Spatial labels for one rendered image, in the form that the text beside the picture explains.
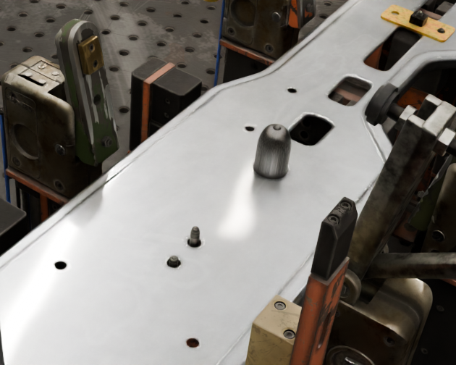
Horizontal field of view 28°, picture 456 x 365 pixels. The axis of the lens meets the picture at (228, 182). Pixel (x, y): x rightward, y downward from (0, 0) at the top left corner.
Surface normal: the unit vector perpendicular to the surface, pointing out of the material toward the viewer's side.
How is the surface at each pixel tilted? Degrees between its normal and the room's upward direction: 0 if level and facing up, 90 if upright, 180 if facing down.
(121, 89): 0
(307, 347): 90
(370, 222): 90
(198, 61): 0
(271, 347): 90
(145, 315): 0
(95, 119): 78
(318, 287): 90
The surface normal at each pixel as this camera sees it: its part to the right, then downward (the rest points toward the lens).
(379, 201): -0.54, 0.51
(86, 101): 0.84, 0.25
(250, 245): 0.09, -0.75
